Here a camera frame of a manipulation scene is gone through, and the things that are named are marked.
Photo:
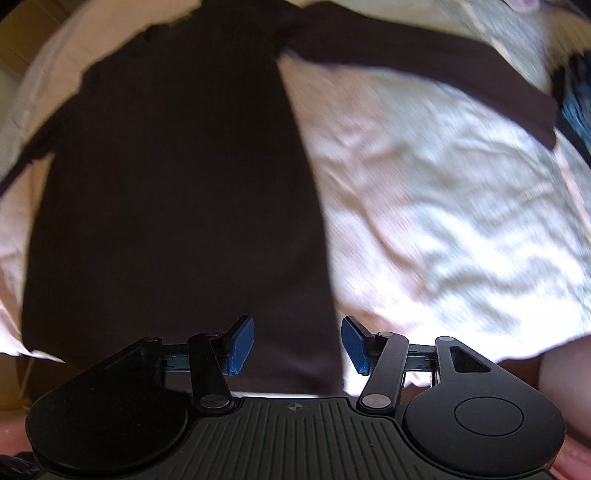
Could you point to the dark blue cloth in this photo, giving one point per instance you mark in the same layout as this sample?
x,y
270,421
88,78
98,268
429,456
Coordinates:
x,y
575,102

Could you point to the pink blanket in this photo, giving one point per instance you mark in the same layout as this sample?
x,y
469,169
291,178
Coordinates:
x,y
565,392

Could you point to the dark brown long-sleeved garment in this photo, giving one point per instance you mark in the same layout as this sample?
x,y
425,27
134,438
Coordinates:
x,y
175,194

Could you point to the cardboard box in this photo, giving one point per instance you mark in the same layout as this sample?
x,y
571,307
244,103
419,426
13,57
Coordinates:
x,y
18,42

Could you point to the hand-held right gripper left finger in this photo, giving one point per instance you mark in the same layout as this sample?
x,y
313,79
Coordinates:
x,y
240,345

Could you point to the white wrinkled bed sheet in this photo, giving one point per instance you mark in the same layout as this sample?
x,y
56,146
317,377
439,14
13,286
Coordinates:
x,y
438,207

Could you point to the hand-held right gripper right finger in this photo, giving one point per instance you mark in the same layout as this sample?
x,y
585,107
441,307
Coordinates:
x,y
354,345

